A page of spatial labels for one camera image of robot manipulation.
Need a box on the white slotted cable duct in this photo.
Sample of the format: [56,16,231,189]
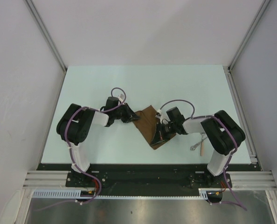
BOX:
[32,188,225,200]

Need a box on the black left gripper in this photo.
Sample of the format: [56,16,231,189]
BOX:
[112,103,140,123]

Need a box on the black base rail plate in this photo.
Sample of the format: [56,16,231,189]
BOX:
[37,164,261,197]

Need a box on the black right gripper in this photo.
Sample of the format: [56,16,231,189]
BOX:
[151,121,177,146]

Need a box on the right aluminium frame post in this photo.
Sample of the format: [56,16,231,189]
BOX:
[227,0,273,72]

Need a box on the silver fork wooden handle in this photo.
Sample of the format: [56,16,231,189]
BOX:
[200,133,205,156]

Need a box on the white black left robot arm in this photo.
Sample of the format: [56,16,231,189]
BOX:
[56,94,140,187]

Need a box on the brown cloth napkin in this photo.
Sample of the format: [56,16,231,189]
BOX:
[133,105,165,150]

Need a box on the left aluminium frame post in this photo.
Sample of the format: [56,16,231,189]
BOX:
[23,0,67,74]

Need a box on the aluminium frame post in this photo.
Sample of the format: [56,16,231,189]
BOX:
[23,0,67,74]
[227,0,273,72]

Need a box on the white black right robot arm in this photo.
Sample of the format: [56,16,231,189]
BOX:
[150,107,246,187]

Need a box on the aluminium side rail profile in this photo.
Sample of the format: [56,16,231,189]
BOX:
[223,66,277,224]

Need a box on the silver ornate spoon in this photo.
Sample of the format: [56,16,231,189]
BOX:
[190,135,208,151]

